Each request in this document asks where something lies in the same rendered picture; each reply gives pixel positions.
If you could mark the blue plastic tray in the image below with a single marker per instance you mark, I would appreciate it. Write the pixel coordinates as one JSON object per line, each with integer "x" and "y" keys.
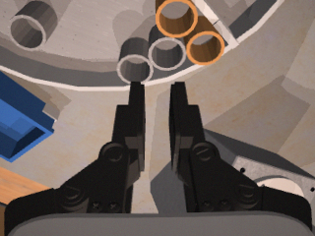
{"x": 31, "y": 124}

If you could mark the bronze bushing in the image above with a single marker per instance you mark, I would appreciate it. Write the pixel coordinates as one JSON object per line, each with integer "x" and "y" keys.
{"x": 209, "y": 52}
{"x": 176, "y": 27}

